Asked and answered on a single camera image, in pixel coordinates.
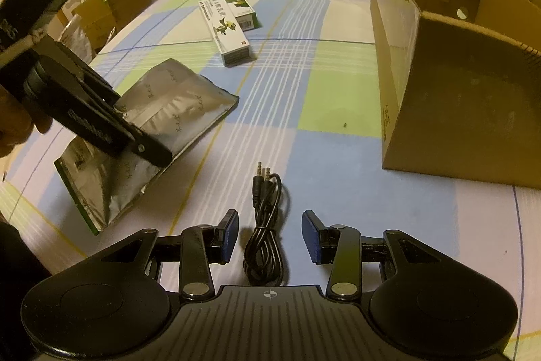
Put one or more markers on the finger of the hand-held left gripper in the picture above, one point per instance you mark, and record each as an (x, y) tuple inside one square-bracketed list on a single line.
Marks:
[(152, 151), (99, 86)]

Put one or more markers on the brown cardboard box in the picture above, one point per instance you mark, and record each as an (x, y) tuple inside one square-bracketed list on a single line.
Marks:
[(465, 111)]

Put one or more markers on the long white green medicine box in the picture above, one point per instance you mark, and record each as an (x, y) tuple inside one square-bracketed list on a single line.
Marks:
[(224, 31)]

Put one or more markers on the checked tablecloth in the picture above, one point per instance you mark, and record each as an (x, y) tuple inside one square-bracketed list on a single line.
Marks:
[(338, 132)]

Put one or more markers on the person's left hand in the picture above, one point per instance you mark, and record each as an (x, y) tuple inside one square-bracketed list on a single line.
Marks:
[(17, 128)]

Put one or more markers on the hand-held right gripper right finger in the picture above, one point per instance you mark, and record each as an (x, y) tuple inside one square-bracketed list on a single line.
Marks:
[(310, 236)]

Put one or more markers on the white plastic bag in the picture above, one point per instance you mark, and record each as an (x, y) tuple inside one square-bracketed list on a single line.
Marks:
[(78, 39)]

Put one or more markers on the small green white box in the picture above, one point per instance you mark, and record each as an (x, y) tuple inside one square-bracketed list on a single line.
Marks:
[(248, 16)]

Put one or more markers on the silver foil bag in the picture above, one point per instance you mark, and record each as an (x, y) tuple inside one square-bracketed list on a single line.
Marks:
[(177, 107)]

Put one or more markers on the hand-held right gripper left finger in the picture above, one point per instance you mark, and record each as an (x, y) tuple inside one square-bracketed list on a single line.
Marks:
[(230, 238)]

